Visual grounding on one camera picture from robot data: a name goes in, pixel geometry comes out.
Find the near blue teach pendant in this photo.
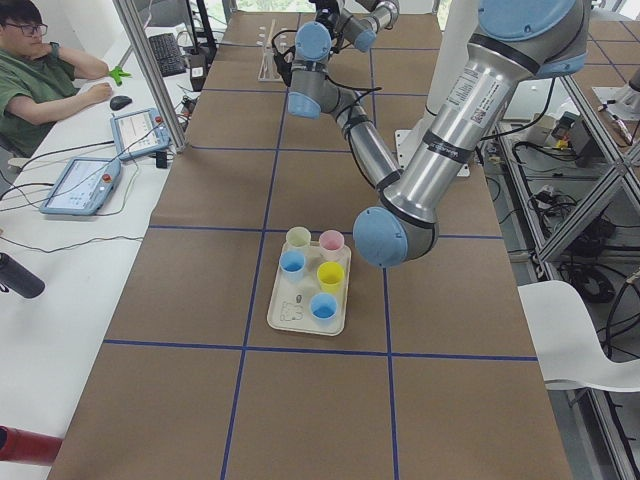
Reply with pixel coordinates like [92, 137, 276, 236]
[39, 157, 121, 216]

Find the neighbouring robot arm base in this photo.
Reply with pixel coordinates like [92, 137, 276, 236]
[592, 70, 639, 146]

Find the pale green plastic cup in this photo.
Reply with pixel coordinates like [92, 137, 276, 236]
[285, 226, 311, 250]

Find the black keyboard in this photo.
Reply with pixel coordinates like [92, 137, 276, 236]
[148, 33, 186, 77]

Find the cream tray with bear drawing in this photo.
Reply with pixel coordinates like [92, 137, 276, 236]
[267, 241, 351, 336]

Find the red cylinder object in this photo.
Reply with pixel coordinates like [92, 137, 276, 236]
[1, 426, 63, 466]

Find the white chair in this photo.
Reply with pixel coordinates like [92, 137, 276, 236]
[518, 280, 639, 393]

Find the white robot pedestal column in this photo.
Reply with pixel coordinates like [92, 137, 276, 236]
[423, 0, 479, 128]

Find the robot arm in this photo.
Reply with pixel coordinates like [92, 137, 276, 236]
[311, 0, 400, 52]
[287, 1, 592, 268]

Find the pink plastic cup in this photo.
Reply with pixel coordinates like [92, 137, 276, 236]
[318, 230, 345, 262]

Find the green toy figure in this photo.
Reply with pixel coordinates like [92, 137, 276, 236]
[109, 65, 131, 86]

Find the white wire cup rack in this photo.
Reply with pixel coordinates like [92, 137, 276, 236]
[257, 18, 295, 82]

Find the far blue teach pendant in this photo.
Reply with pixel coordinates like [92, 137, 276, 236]
[110, 108, 171, 161]

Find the black computer mouse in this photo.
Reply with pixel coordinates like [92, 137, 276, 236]
[109, 95, 132, 111]

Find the blue teach pendant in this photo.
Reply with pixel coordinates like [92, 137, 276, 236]
[39, 157, 121, 216]
[110, 108, 171, 161]

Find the black water bottle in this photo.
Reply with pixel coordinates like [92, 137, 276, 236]
[1, 253, 45, 299]

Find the yellow plastic cup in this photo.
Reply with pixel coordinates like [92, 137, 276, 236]
[316, 261, 345, 294]

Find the light blue plastic cup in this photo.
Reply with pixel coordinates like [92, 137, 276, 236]
[279, 250, 306, 284]

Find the aluminium frame post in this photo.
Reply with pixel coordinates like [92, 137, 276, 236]
[112, 0, 187, 153]

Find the seated person in green shirt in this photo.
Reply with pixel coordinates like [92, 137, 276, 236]
[1, 1, 112, 157]

